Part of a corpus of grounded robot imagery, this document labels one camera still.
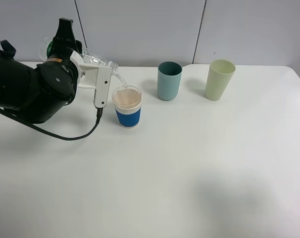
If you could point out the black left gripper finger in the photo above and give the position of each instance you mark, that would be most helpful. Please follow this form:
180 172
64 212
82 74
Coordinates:
65 30

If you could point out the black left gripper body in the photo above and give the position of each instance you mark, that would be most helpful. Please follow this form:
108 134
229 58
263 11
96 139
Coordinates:
62 51

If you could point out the clear green-label water bottle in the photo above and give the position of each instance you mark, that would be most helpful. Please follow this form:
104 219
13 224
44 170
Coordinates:
45 47

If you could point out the glass cup with blue sleeve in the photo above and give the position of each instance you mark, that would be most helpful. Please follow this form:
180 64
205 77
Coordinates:
127 103

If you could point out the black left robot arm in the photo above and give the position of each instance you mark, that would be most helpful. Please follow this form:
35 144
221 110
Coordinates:
36 94

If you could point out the teal plastic cup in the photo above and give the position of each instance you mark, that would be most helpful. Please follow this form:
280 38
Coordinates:
168 80

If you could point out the pale green plastic cup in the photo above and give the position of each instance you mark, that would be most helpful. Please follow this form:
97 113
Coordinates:
219 74

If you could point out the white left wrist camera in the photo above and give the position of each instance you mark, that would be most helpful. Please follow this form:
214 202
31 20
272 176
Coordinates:
92 75

